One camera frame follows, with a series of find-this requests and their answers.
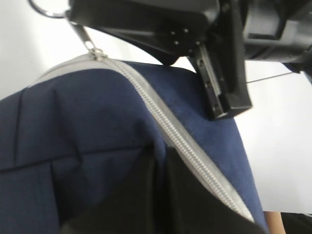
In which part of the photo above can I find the navy and white lunch bag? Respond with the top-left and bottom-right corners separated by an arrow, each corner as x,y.
0,46 -> 269,234

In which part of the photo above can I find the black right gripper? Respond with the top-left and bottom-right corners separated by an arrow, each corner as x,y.
194,0 -> 312,120

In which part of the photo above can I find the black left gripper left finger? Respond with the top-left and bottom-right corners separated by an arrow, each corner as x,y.
58,143 -> 168,234

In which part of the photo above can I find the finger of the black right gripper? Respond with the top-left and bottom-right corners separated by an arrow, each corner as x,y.
65,0 -> 220,39
99,24 -> 202,65

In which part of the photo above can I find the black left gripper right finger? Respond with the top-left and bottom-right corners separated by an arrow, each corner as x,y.
166,147 -> 265,234

